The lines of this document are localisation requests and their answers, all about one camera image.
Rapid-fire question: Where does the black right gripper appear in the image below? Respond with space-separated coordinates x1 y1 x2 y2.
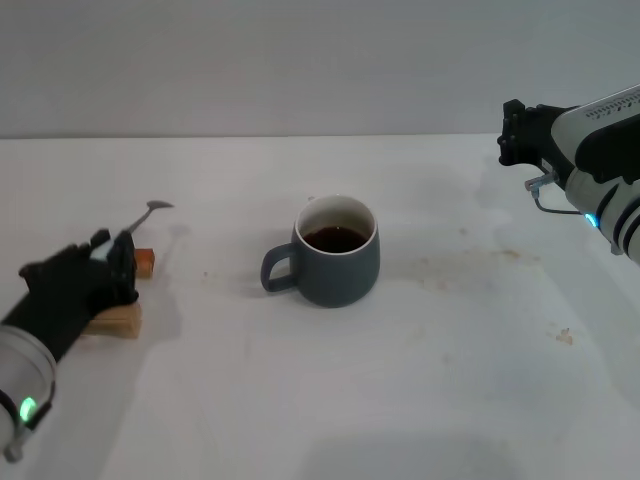
497 99 584 184

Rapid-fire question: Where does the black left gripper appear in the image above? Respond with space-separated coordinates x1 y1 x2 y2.
2 228 140 361

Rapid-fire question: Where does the spoon with white handle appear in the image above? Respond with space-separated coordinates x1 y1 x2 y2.
89 199 175 262

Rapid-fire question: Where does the grey ceramic mug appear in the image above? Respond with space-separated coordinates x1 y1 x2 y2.
260 194 381 308

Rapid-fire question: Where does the reddish brown wooden block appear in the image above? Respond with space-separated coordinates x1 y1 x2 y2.
132 248 156 280

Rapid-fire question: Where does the light tan wooden block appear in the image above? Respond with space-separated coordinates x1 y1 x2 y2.
82 303 143 340

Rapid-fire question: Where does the dark coffee liquid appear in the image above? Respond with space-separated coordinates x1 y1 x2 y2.
299 225 369 254

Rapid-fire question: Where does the grey right wrist cable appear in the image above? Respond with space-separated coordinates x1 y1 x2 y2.
524 172 589 216

